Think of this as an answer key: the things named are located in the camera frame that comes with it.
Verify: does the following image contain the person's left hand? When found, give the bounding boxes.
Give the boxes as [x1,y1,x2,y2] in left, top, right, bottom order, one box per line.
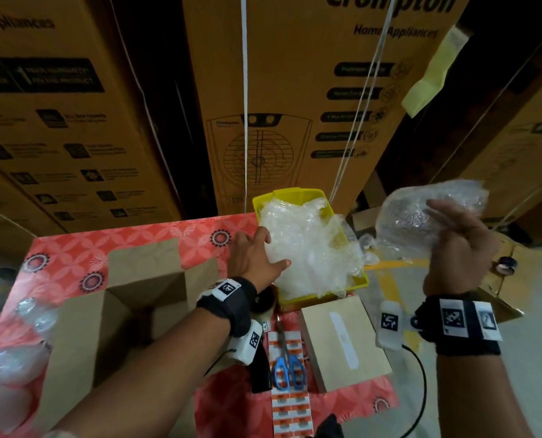
[227,226,292,293]

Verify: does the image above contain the person's right hand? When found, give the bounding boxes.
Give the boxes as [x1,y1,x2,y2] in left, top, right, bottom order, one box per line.
[423,198,502,297]

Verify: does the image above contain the bubble wrap bundle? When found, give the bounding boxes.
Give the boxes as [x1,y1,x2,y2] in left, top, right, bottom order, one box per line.
[257,198,368,299]

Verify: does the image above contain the tape dispenser with tape roll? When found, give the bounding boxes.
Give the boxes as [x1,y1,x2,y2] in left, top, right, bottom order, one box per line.
[249,287,278,394]

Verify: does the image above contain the small cardboard box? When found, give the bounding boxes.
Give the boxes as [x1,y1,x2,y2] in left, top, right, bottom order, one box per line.
[34,237,222,434]

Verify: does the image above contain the person's right forearm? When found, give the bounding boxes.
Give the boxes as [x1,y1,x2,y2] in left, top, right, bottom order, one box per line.
[432,351,532,438]

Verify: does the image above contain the person's left forearm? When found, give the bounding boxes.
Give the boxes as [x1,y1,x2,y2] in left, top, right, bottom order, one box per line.
[52,310,231,438]

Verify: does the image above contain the flat brown cardboard box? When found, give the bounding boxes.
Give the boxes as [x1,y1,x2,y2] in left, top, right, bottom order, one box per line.
[298,296,393,393]

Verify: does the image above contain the stack of Crompton cartons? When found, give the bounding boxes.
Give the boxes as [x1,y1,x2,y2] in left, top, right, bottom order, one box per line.
[0,0,542,261]

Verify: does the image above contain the clear drinking glass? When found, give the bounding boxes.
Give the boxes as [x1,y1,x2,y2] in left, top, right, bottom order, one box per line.
[16,296,61,336]

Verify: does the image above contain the tape roll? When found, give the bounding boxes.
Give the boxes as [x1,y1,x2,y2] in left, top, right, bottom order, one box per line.
[494,257,519,276]

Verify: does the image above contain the black wristband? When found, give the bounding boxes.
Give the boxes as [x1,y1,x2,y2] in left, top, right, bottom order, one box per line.
[196,276,258,338]
[412,291,503,356]

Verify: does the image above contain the small brown floor carton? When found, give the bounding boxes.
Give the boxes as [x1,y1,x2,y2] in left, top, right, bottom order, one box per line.
[476,231,530,323]

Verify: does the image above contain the yellow plastic bin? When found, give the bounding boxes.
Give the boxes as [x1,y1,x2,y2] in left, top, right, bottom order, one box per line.
[253,187,371,311]

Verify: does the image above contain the packaged blue scissors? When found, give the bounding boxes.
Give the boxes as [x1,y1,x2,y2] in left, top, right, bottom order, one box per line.
[268,330,316,438]

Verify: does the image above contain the orange floral tablecloth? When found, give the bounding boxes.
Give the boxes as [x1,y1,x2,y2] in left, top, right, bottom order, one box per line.
[0,212,400,438]

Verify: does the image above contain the pale yellow paper slip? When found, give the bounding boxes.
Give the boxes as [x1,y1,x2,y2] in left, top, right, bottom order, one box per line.
[401,27,470,117]

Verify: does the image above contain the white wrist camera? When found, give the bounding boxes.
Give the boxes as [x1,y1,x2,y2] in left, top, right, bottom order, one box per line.
[376,301,405,352]
[225,319,265,366]

